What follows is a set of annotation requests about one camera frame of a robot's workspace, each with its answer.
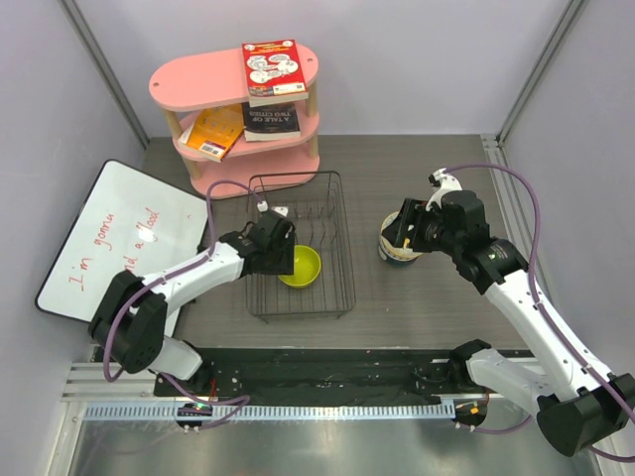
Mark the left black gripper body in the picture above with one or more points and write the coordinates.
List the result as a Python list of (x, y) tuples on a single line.
[(280, 261)]

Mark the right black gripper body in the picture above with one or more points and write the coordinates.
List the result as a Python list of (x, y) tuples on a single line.
[(435, 234)]

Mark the white bowl with green stripes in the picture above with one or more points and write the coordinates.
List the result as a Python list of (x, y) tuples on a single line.
[(402, 253)]

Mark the white bowl with yellow pattern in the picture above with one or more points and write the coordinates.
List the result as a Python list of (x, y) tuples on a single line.
[(388, 232)]

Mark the yellow-green bowl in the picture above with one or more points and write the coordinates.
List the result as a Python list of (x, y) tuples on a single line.
[(307, 267)]

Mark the black wire dish rack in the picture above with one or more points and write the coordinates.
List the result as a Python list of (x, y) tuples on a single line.
[(315, 204)]

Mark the plain white ribbed bowl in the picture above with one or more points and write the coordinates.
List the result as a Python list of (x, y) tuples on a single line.
[(385, 254)]

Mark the teal and white bowl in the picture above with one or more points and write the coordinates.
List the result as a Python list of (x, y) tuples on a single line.
[(400, 263)]

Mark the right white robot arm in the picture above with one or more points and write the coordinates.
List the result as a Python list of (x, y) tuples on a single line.
[(576, 400)]

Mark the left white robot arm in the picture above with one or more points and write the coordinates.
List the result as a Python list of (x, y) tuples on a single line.
[(131, 319)]

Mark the pink three-tier shelf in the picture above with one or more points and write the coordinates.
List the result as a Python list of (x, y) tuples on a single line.
[(184, 86)]

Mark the black Tale of Two Cities book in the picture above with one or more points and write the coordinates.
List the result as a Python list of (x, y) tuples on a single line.
[(270, 122)]

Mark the orange paperback book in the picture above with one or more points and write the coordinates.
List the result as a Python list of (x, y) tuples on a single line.
[(214, 132)]

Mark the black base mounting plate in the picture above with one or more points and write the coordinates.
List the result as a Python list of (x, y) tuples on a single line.
[(302, 377)]

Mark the white dry-erase board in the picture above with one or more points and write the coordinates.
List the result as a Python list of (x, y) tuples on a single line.
[(129, 221)]

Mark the red comic book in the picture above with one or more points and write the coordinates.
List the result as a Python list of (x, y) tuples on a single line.
[(273, 73)]

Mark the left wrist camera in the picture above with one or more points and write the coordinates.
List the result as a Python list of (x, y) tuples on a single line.
[(264, 207)]

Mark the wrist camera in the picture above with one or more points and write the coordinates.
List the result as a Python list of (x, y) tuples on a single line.
[(264, 207), (442, 182)]

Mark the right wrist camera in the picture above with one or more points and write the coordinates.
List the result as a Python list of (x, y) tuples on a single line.
[(442, 182)]

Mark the white slotted cable duct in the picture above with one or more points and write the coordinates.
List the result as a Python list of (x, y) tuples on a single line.
[(183, 411)]

